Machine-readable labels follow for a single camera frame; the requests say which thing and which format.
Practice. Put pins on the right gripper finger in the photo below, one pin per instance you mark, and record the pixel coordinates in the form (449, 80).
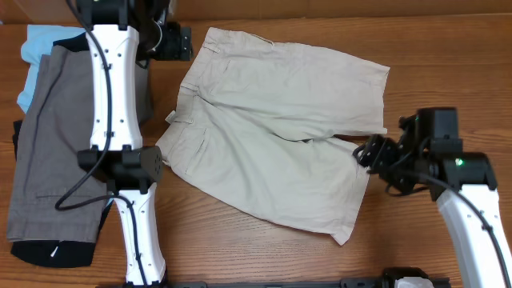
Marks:
(364, 156)
(372, 145)

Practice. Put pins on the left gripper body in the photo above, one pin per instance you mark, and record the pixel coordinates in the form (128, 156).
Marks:
(174, 46)

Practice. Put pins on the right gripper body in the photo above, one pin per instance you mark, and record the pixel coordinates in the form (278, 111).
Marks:
(370, 150)

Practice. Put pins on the beige shorts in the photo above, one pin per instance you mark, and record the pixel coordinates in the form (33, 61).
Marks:
(266, 128)

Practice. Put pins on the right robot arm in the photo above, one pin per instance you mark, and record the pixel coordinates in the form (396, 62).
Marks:
(429, 156)

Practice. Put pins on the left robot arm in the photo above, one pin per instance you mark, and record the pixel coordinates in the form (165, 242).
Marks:
(123, 35)

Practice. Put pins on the light blue garment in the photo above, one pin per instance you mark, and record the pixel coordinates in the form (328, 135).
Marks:
(58, 91)

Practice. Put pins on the grey shorts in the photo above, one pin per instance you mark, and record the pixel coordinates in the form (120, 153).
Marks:
(52, 140)

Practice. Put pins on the black garment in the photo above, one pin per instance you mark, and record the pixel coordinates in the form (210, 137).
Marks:
(52, 254)

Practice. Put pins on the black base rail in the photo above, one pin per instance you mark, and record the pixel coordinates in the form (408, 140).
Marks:
(390, 277)

